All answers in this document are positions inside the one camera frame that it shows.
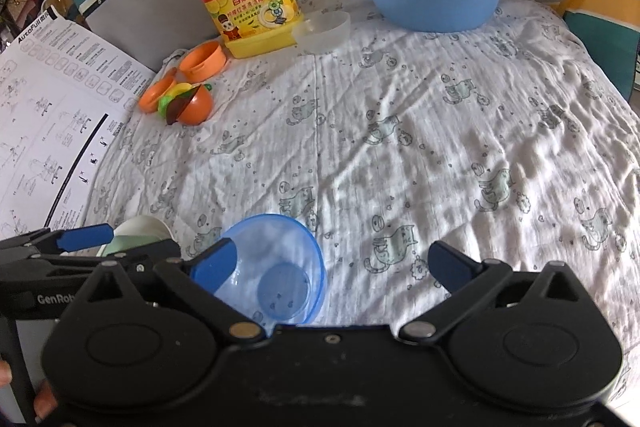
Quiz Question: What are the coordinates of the person's left hand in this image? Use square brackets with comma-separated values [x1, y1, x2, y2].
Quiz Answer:
[0, 358, 60, 419]

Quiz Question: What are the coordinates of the yellow striped teal cushion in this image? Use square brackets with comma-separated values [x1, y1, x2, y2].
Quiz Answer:
[561, 0, 640, 101]

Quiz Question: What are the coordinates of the white cat-print blanket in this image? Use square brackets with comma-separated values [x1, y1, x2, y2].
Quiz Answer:
[75, 0, 640, 410]

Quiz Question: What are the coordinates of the white printed instruction sheet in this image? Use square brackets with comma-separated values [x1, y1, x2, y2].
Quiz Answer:
[0, 4, 159, 240]

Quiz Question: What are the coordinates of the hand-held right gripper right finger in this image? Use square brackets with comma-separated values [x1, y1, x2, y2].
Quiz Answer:
[397, 241, 582, 341]

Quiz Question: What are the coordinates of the green square plate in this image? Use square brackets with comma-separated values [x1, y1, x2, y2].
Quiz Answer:
[96, 233, 162, 259]

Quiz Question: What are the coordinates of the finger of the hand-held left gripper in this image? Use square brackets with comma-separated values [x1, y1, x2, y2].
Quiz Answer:
[0, 240, 181, 281]
[0, 224, 116, 259]

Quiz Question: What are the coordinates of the shallow orange toy bowl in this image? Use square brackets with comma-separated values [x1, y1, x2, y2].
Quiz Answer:
[138, 76, 179, 114]

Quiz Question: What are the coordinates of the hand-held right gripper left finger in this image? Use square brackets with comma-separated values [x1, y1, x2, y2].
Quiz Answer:
[75, 238, 263, 341]

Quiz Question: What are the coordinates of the orange toy pot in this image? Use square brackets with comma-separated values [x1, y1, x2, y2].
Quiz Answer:
[178, 41, 228, 84]

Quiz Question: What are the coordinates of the brown toy food piece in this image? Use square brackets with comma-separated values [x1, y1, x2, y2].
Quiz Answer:
[165, 89, 201, 125]

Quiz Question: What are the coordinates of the clear plastic bowl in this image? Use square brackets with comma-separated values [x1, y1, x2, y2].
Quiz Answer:
[291, 10, 352, 55]

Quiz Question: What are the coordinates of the transparent blue plastic bowl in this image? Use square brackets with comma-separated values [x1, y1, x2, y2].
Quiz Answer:
[212, 213, 328, 326]

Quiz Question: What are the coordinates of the deep orange toy bowl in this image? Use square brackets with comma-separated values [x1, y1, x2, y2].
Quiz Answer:
[175, 84, 214, 126]

